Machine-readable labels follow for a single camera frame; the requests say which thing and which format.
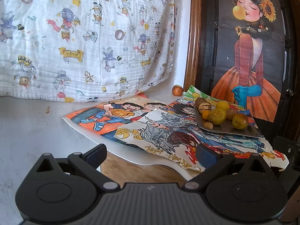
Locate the black door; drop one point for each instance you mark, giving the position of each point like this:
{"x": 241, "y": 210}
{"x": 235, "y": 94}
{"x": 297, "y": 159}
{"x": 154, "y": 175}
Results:
{"x": 291, "y": 63}

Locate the red-yellow apple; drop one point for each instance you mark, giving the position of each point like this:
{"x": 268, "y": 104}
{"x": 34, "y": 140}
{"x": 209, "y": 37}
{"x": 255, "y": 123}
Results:
{"x": 176, "y": 90}

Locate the family drawing sheet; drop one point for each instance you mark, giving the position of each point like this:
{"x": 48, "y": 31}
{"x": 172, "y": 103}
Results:
{"x": 110, "y": 119}

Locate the white printed blanket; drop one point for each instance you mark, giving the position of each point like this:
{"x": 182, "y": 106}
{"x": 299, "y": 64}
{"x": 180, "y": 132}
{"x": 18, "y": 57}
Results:
{"x": 70, "y": 39}

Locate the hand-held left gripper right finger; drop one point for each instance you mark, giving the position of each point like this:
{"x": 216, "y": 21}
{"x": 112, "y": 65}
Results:
{"x": 205, "y": 156}

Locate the brown kiwi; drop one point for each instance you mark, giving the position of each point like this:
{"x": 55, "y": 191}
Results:
{"x": 200, "y": 101}
{"x": 231, "y": 113}

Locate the striped pepino melon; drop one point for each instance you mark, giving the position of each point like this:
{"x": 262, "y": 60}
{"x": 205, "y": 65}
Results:
{"x": 205, "y": 108}

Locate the metal door knob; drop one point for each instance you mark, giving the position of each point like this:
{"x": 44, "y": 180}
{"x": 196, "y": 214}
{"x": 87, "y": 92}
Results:
{"x": 290, "y": 92}

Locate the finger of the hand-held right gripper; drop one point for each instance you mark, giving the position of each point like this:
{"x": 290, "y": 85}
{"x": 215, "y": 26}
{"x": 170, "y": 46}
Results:
{"x": 287, "y": 151}

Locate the spiky-haired fighter drawing sheet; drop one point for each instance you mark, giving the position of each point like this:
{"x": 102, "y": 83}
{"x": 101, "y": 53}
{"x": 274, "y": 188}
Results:
{"x": 182, "y": 109}

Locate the yellow bear drawing sheet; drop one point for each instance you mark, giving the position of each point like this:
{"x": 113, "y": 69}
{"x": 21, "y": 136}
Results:
{"x": 191, "y": 95}

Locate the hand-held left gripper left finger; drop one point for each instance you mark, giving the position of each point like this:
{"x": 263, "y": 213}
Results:
{"x": 97, "y": 155}

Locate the wall poster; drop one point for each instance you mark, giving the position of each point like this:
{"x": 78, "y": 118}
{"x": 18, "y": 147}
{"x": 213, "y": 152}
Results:
{"x": 248, "y": 63}

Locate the wooden door frame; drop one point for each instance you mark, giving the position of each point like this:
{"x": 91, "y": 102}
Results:
{"x": 194, "y": 39}

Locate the white-haired warrior drawing sheet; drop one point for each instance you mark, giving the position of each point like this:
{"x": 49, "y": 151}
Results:
{"x": 164, "y": 131}

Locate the metal tray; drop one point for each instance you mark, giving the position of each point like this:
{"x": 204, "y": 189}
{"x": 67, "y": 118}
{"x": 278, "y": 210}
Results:
{"x": 225, "y": 130}

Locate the small brown round fruit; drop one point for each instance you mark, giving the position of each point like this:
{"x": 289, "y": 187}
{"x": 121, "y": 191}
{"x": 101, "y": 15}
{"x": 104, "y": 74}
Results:
{"x": 208, "y": 125}

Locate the small orange kumquat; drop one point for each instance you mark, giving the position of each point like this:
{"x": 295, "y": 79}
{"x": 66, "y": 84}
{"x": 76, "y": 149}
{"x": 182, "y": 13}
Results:
{"x": 205, "y": 115}

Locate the yellow orange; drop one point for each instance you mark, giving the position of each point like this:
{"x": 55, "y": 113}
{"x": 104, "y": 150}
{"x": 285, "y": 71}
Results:
{"x": 222, "y": 104}

